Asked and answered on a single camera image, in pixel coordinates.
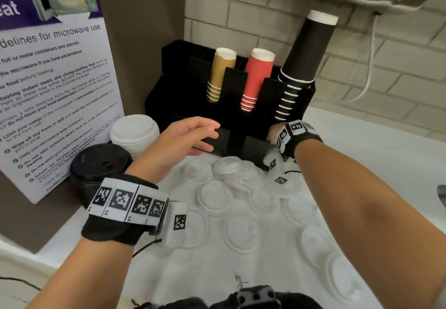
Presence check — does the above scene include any person's left hand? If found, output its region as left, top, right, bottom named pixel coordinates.
left=125, top=116, right=221, bottom=184

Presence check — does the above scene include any person's right hand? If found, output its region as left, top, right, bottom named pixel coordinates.
left=266, top=123, right=286, bottom=145

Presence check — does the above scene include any stack of white lids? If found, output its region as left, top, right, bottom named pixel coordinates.
left=110, top=114, right=161, bottom=161

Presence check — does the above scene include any black cup and lid organizer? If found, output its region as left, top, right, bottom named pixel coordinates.
left=144, top=39, right=317, bottom=170

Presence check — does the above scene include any stack of black lids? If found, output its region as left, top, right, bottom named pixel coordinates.
left=69, top=143, right=134, bottom=209

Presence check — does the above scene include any pile of white cup lids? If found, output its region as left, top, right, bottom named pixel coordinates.
left=181, top=155, right=367, bottom=302

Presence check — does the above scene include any person's right forearm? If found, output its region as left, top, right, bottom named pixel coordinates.
left=294, top=139, right=446, bottom=309

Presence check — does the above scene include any person's left forearm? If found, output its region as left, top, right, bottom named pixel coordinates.
left=26, top=239, right=135, bottom=309

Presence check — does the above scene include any right marker wristband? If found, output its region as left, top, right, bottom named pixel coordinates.
left=275, top=119, right=324, bottom=161

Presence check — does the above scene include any stack of red paper cups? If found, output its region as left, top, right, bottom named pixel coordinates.
left=240, top=48, right=276, bottom=112

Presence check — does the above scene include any stack of gold paper cups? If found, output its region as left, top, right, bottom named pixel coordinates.
left=206, top=47, right=237, bottom=103

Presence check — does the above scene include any stack of black paper cups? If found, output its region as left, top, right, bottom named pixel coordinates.
left=274, top=10, right=340, bottom=122

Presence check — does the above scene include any microwave safety poster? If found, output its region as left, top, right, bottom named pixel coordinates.
left=0, top=0, right=125, bottom=205

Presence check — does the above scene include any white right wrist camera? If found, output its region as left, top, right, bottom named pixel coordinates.
left=263, top=148, right=302, bottom=186

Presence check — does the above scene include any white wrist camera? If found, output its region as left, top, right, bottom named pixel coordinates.
left=157, top=202, right=189, bottom=250
left=263, top=148, right=302, bottom=186

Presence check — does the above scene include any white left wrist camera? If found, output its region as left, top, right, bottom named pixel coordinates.
left=157, top=202, right=189, bottom=250

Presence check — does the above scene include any black left camera cable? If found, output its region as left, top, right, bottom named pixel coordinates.
left=132, top=238, right=163, bottom=259

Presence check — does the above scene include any white power cable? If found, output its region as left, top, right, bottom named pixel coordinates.
left=310, top=14, right=380, bottom=105

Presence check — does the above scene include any black chest camera mount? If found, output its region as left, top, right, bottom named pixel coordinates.
left=131, top=285, right=323, bottom=309

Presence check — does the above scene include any black floor cable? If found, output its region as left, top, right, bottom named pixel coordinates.
left=0, top=276, right=42, bottom=292

